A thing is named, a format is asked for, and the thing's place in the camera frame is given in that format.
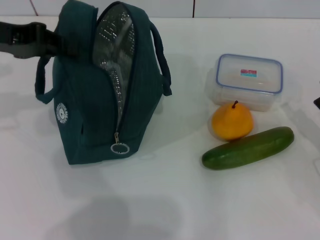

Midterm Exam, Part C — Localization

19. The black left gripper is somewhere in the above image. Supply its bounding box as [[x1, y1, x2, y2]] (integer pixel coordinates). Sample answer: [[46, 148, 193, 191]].
[[0, 21, 79, 60]]

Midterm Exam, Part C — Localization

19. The dark teal insulated lunch bag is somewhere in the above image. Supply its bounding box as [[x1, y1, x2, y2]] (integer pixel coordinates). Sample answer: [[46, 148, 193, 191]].
[[34, 0, 173, 166]]

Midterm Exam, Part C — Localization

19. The clear lunch box blue rim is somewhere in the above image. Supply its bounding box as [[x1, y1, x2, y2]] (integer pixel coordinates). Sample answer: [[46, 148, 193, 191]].
[[205, 53, 285, 113]]

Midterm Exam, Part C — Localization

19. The green cucumber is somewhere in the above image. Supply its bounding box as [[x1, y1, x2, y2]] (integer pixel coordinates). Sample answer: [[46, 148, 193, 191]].
[[201, 126, 295, 171]]

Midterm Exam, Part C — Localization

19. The orange pear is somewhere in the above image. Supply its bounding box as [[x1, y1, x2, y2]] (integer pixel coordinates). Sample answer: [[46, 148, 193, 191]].
[[211, 100, 255, 141]]

